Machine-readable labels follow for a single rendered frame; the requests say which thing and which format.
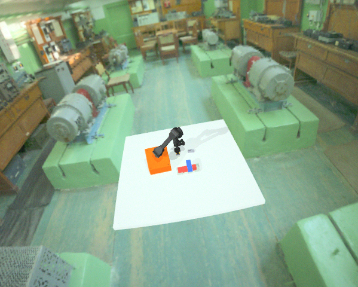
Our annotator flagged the blue rectangular block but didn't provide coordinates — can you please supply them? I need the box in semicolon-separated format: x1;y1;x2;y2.
186;160;193;172

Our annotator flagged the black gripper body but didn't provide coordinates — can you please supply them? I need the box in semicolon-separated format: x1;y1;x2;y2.
173;140;180;152

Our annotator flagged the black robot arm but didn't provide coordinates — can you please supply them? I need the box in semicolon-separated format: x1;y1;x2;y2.
152;127;185;158

